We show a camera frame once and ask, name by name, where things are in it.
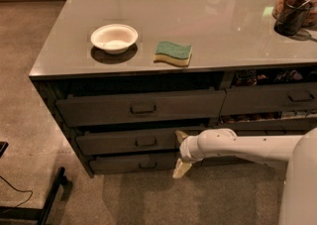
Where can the white round bowl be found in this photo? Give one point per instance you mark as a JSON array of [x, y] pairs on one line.
[[114, 39]]

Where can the dark grey drawer cabinet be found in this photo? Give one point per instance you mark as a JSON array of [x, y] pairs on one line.
[[233, 44]]

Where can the black metal stand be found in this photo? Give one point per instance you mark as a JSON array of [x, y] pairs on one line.
[[40, 215]]

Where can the green yellow sponge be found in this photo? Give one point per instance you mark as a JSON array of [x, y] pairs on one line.
[[173, 54]]

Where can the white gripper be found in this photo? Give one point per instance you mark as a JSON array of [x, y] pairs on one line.
[[187, 150]]

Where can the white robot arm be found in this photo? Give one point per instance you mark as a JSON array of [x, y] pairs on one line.
[[299, 152]]

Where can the black mesh cup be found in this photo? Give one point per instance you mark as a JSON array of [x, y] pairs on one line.
[[292, 16]]

